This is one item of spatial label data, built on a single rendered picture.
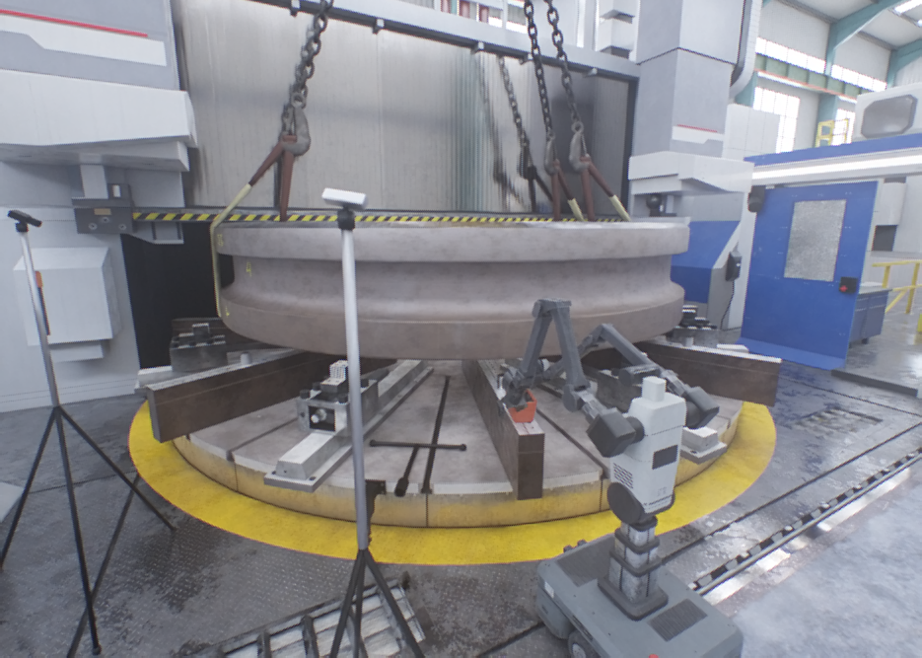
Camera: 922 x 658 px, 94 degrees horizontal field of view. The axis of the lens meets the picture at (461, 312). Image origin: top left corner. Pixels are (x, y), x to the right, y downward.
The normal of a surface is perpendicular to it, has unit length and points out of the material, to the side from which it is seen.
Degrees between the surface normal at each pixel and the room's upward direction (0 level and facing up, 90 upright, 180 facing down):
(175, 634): 0
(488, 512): 90
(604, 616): 0
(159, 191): 90
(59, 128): 90
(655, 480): 90
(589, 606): 0
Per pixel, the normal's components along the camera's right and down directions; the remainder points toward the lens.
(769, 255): -0.88, 0.09
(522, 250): 0.19, 0.19
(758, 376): -0.61, 0.15
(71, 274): 0.47, 0.17
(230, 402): 0.80, 0.11
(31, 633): 0.00, -0.98
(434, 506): -0.02, 0.19
